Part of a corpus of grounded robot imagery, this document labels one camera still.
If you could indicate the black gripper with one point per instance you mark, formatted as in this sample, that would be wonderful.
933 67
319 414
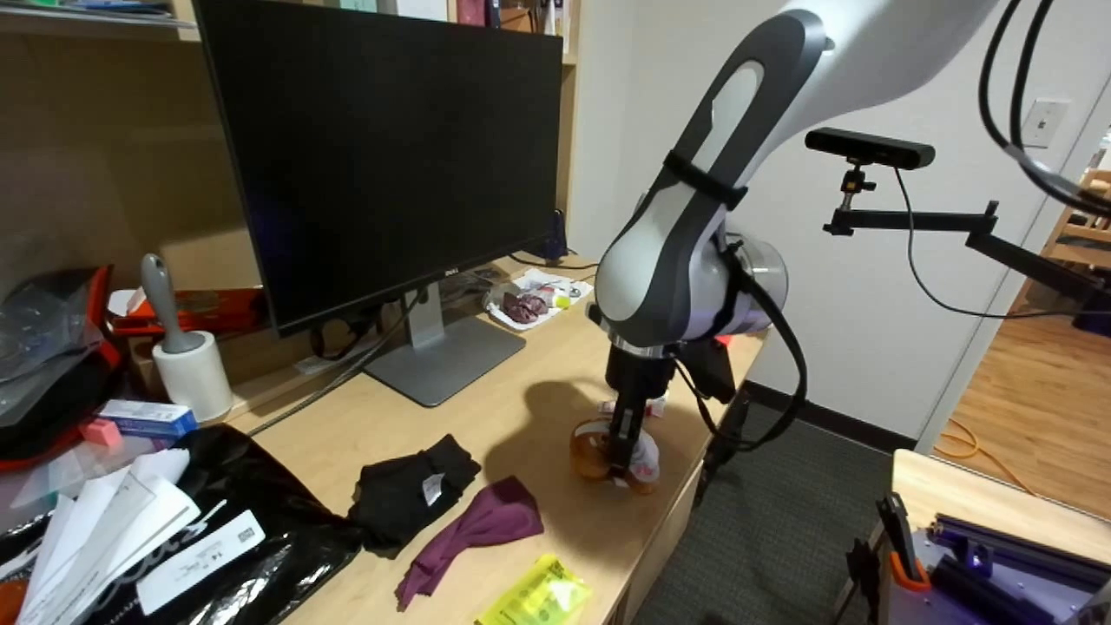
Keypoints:
639 373

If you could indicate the brown white stuffed toy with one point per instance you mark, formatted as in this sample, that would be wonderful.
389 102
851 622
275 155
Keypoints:
594 453

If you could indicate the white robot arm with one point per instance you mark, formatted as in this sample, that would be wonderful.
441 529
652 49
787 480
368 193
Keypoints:
695 245

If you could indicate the black computer monitor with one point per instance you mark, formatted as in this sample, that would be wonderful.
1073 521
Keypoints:
383 149

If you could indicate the clear snack bag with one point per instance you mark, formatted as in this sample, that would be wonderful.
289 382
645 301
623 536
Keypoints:
530 303

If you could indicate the yellow-green plastic packet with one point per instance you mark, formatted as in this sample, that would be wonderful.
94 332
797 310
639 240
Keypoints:
538 596

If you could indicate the purple cloth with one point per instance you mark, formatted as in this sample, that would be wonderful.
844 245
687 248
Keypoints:
473 532

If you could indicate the grey monitor stand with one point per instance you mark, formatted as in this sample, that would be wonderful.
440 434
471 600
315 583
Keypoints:
446 353

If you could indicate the black cloth with tag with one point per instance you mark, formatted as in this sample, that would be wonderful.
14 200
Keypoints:
407 490

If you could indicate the wooden side table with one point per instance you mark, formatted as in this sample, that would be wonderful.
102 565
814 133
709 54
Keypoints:
995 498

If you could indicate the black plastic bag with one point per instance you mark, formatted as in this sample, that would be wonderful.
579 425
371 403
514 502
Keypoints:
272 526

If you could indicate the white lint roller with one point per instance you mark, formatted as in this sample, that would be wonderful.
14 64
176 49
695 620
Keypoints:
193 368

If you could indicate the white printed label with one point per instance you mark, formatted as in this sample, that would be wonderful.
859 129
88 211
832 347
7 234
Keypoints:
202 561

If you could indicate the red cardboard box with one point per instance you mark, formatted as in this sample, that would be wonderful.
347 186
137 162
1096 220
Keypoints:
202 310

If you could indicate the blue white box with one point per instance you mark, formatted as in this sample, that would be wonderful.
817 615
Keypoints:
145 417

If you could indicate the pink eraser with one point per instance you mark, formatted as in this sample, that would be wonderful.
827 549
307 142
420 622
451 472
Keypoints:
102 434

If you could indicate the white paper stack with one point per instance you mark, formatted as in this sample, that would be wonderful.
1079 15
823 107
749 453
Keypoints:
97 538

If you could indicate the black bag with red trim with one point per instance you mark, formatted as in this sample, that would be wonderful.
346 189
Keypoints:
46 368

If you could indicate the black stereo camera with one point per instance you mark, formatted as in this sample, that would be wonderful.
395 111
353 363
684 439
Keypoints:
869 146

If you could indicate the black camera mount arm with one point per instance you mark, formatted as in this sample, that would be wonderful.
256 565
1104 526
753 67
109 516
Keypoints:
995 237

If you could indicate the white wall outlet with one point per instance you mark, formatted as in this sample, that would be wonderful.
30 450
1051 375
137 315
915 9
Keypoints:
1045 122

